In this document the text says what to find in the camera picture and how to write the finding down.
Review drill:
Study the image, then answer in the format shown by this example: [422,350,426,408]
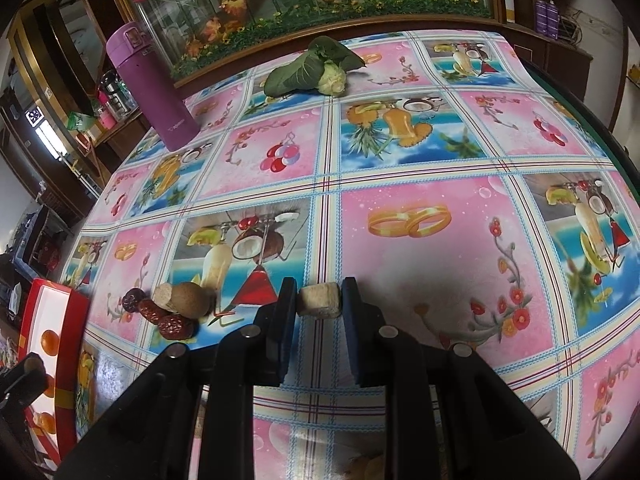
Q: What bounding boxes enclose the beige cake cube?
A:
[297,282,342,318]

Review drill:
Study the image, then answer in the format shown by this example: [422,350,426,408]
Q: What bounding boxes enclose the dark red jujube date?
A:
[157,314,195,341]

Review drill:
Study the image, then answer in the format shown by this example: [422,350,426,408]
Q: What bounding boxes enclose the small orange tangerine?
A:
[44,375,55,398]

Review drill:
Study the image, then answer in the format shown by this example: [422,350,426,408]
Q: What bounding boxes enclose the large orange tangerine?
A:
[40,330,60,356]

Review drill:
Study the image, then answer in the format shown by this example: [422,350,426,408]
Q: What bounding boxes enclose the red rimmed white tray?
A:
[18,278,89,464]

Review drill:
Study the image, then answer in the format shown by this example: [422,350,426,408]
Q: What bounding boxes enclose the beige cake piece behind kiwi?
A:
[152,283,172,311]

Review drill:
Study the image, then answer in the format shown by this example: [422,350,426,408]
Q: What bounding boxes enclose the dark purple round fruit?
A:
[122,288,146,313]

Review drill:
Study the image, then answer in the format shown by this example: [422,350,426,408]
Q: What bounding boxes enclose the colourful fruit print tablecloth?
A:
[63,30,639,478]

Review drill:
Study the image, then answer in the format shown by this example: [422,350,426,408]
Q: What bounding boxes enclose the green leafy cauliflower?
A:
[262,36,366,98]

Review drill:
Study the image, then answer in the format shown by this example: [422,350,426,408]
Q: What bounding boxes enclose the pink thermos on cabinet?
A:
[98,91,118,130]

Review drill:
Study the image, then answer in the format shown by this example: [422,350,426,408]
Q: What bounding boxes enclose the purple thermos bottle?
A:
[105,22,200,152]

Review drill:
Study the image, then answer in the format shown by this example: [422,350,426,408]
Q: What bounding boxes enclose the dark wooden cabinet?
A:
[500,25,592,101]

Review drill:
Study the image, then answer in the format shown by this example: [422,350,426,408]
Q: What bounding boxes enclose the purple bottles on shelf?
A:
[535,0,560,40]

